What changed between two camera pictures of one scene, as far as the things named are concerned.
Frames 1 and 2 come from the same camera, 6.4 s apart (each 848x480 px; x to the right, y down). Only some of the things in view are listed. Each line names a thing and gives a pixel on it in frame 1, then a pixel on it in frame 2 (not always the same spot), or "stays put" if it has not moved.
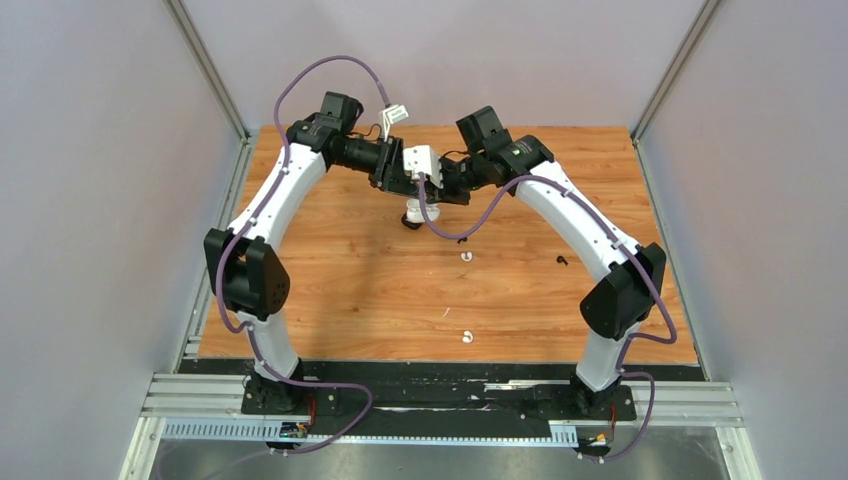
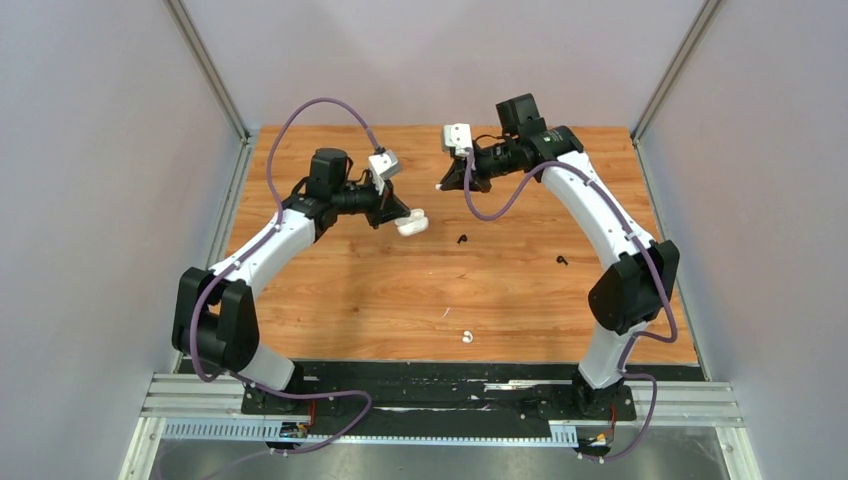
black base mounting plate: (588, 391) stays put
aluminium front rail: (219, 397) stays put
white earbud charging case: (414, 211) to (415, 223)
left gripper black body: (386, 159) to (375, 217)
